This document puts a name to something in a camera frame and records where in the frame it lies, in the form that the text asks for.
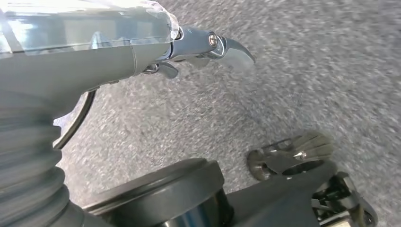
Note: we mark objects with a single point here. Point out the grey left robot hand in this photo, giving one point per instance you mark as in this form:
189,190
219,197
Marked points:
78,62

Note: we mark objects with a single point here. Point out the black round robot housing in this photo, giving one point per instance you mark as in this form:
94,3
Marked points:
163,185

